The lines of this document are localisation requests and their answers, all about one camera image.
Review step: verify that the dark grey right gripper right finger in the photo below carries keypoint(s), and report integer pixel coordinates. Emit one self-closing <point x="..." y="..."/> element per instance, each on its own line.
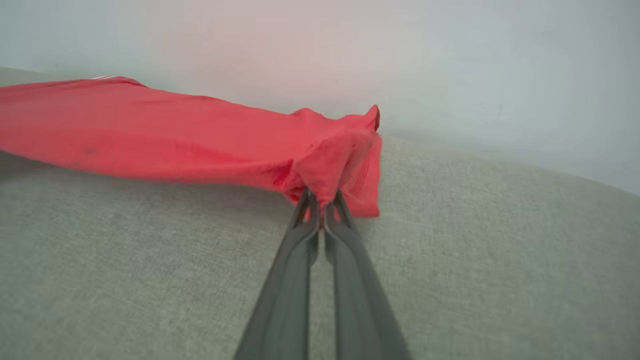
<point x="357" y="300"/>

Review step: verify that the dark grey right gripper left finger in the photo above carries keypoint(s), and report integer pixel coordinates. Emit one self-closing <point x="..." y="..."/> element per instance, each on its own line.
<point x="290" y="295"/>

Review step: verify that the red and white garment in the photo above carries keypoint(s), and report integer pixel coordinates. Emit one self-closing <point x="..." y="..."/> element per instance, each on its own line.
<point x="150" y="130"/>

